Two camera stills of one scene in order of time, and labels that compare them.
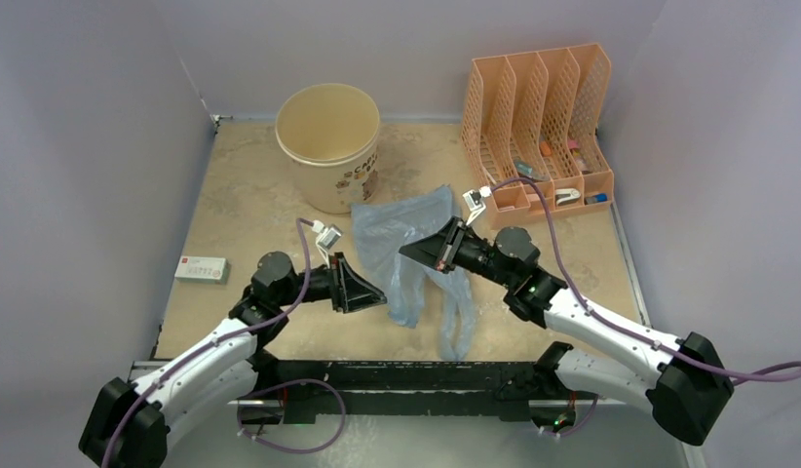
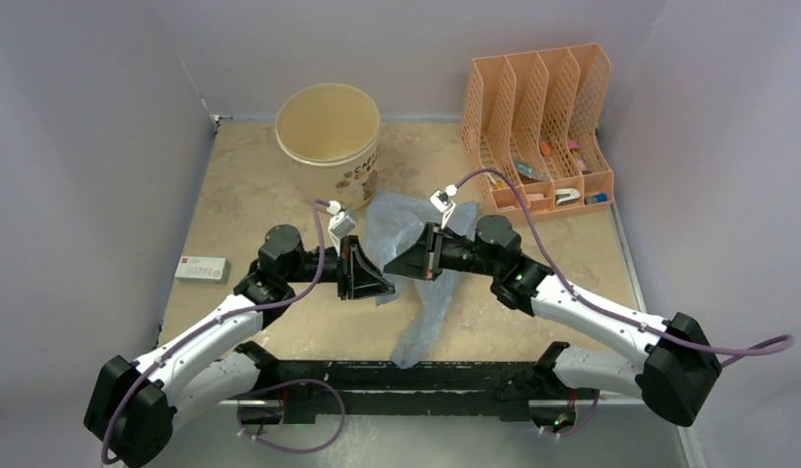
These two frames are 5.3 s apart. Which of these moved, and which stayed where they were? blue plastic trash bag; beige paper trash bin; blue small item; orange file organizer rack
Moved: blue plastic trash bag
Stayed: beige paper trash bin; blue small item; orange file organizer rack
